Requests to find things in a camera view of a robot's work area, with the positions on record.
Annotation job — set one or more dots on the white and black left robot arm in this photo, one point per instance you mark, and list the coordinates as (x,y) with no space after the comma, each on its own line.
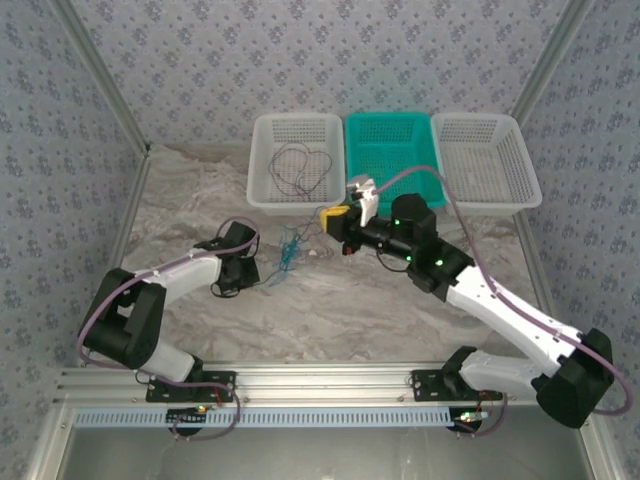
(185,272)

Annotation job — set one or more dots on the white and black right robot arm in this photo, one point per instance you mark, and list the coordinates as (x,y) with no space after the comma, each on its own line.
(500,310)

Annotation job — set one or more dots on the white plastic mesh basket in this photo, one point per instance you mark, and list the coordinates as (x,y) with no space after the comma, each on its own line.
(300,125)
(485,160)

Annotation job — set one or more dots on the teal plastic mesh basket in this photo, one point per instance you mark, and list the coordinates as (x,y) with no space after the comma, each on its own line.
(390,135)

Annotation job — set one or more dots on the aluminium table edge bar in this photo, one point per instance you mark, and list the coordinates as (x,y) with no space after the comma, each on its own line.
(125,225)
(532,250)

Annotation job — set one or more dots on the small black controller board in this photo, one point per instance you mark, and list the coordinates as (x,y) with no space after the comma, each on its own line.
(467,425)
(185,425)

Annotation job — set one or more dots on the grey metal shelf plate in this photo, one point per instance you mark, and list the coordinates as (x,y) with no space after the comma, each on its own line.
(325,455)

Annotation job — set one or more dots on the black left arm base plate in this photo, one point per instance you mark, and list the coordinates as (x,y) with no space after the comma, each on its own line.
(220,382)

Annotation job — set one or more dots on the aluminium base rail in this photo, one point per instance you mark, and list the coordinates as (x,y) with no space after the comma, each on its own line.
(325,380)

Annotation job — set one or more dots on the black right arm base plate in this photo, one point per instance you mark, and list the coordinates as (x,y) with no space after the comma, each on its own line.
(430,385)

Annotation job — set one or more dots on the aluminium frame post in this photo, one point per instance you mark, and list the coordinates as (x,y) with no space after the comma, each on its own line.
(104,75)
(550,60)

